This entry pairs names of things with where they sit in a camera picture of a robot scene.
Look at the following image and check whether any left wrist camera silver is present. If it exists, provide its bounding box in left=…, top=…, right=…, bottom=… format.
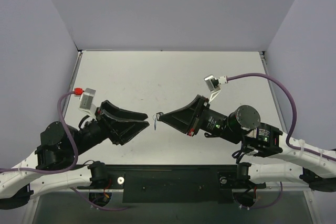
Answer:
left=79, top=88, right=97, bottom=119

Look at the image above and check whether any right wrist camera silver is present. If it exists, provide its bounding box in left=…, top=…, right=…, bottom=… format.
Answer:
left=204, top=75, right=228, bottom=103

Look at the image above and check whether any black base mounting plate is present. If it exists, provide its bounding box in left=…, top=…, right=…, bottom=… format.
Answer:
left=81, top=162, right=266, bottom=204

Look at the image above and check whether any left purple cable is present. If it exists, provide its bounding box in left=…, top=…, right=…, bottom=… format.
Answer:
left=0, top=87, right=85, bottom=175

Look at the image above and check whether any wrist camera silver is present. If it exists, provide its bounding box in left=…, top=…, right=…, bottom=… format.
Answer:
left=204, top=75, right=228, bottom=103
left=79, top=88, right=97, bottom=119

